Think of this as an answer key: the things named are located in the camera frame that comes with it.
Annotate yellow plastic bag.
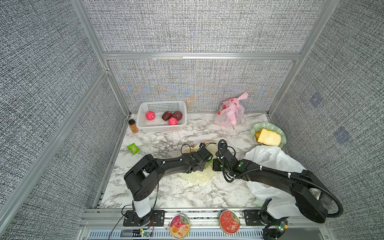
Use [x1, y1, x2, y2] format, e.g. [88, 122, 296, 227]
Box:
[179, 142, 217, 185]

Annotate pink wrinkled fruit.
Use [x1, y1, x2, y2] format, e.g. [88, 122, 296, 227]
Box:
[168, 118, 178, 126]
[145, 111, 156, 121]

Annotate white plastic bag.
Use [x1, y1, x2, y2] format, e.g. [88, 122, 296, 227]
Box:
[244, 145, 307, 218]

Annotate dark purple fruit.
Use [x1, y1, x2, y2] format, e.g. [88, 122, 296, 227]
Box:
[172, 111, 183, 121]
[162, 111, 173, 121]

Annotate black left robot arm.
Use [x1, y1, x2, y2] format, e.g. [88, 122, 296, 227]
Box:
[124, 145, 213, 220]

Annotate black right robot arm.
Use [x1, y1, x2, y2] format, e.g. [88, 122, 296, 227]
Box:
[216, 148, 344, 224]

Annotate pink plastic bag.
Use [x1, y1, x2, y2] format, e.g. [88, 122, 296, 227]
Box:
[214, 93, 249, 127]

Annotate green glass bowl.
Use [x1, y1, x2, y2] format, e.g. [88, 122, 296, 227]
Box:
[251, 123, 287, 148]

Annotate yellow bread slice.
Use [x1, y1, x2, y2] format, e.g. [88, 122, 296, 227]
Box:
[255, 128, 282, 147]

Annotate white plastic basket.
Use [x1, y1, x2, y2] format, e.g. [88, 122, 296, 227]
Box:
[136, 101, 188, 133]

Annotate red round tin lid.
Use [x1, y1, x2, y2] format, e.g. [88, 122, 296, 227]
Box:
[219, 210, 240, 234]

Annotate green snack packet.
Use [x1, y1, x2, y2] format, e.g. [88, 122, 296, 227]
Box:
[127, 143, 140, 155]

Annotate pink round tin lid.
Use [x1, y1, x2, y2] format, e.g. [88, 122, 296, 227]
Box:
[169, 214, 191, 240]

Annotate spice jar black lid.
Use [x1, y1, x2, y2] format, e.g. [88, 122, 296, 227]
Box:
[128, 119, 139, 133]

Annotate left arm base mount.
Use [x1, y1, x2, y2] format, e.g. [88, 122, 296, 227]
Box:
[123, 210, 166, 228]

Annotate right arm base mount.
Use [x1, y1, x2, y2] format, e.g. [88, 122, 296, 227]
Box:
[242, 198, 288, 240]

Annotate aluminium frame rail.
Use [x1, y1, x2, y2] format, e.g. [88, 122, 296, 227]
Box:
[103, 52, 301, 61]

